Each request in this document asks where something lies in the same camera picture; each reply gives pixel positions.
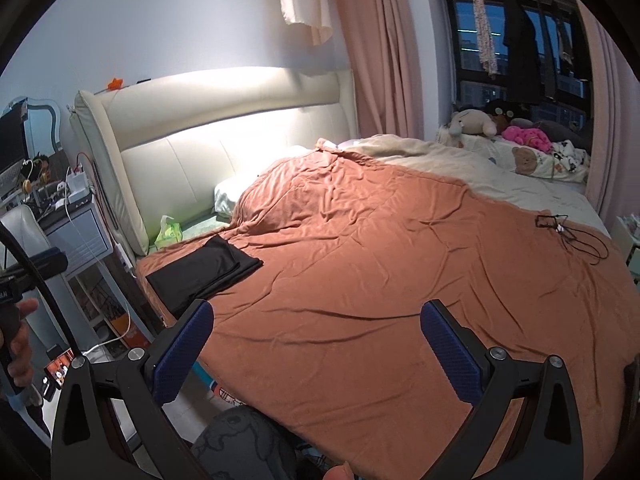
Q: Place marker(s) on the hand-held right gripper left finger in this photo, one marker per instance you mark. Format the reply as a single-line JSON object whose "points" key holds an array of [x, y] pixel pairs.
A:
{"points": [[182, 350]]}

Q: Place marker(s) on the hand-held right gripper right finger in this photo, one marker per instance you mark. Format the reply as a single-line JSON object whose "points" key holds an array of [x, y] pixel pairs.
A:
{"points": [[452, 355]]}

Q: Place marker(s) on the black sleeveless top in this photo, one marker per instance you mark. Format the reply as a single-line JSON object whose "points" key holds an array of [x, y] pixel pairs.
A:
{"points": [[200, 275]]}

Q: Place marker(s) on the person's left hand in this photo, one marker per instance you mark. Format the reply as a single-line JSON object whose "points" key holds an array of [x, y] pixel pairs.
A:
{"points": [[20, 355]]}

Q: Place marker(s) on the white shelf nightstand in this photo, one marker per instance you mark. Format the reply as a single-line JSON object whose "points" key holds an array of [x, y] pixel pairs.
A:
{"points": [[80, 235]]}

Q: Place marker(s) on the white leather chair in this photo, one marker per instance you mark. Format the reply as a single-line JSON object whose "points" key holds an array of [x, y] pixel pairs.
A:
{"points": [[25, 225]]}

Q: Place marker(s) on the orange box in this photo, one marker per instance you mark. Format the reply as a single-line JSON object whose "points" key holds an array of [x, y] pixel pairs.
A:
{"points": [[122, 330]]}

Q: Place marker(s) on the white charger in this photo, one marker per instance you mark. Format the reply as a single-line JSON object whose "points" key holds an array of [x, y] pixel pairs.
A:
{"points": [[77, 185]]}

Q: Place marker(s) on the orange-brown blanket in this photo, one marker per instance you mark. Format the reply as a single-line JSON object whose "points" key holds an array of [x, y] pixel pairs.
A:
{"points": [[375, 285]]}

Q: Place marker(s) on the smartphone with lit screen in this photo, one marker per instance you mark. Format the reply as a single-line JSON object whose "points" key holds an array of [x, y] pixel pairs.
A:
{"points": [[60, 370]]}

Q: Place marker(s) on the person's grey printed pants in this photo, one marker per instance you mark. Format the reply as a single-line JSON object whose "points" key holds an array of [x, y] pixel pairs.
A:
{"points": [[240, 440]]}

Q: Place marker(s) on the green tissue pack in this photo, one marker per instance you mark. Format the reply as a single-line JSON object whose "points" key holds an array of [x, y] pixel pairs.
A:
{"points": [[169, 234]]}

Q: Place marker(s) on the light green bed sheet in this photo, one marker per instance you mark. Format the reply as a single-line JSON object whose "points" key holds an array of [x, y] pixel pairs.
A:
{"points": [[205, 227]]}

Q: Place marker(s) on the white pillow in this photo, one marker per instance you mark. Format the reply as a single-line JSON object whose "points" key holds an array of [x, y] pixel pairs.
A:
{"points": [[235, 195]]}

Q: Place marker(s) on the cream padded headboard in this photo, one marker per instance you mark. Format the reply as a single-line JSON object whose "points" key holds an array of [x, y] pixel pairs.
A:
{"points": [[200, 150]]}

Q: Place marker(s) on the small orange toy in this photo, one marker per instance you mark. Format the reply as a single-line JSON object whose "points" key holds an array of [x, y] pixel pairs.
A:
{"points": [[115, 84]]}

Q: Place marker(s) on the bear print bedding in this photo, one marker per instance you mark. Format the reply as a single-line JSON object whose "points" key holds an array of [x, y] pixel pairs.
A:
{"points": [[520, 160]]}

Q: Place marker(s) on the pink plush toy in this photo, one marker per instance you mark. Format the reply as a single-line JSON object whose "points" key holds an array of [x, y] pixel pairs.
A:
{"points": [[525, 136]]}

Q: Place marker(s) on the cow print plush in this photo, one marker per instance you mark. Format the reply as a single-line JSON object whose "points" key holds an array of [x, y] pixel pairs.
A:
{"points": [[567, 155]]}

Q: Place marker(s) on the white plush toy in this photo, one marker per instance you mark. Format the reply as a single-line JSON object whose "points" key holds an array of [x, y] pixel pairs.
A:
{"points": [[472, 122]]}

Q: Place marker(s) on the grey pillow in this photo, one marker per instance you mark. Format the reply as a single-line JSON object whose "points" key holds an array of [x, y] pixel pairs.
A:
{"points": [[560, 130]]}

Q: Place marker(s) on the dark brown bear plush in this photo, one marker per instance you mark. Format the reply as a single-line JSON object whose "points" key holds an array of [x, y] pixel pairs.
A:
{"points": [[500, 110]]}

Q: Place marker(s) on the pink curtain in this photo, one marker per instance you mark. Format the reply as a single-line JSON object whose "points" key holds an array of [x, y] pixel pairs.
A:
{"points": [[610, 110], [390, 50]]}

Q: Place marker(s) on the dark hanging garment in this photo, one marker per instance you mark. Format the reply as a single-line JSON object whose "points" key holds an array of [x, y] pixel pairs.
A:
{"points": [[565, 45], [550, 60]]}

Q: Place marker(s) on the black hanging coat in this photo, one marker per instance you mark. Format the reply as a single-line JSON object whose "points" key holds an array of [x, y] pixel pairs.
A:
{"points": [[522, 50]]}

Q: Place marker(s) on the dark framed window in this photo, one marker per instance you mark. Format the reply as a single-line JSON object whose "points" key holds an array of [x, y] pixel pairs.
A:
{"points": [[465, 35]]}

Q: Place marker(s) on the floral hanging garment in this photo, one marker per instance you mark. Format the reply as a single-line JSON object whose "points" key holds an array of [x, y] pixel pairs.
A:
{"points": [[485, 35]]}

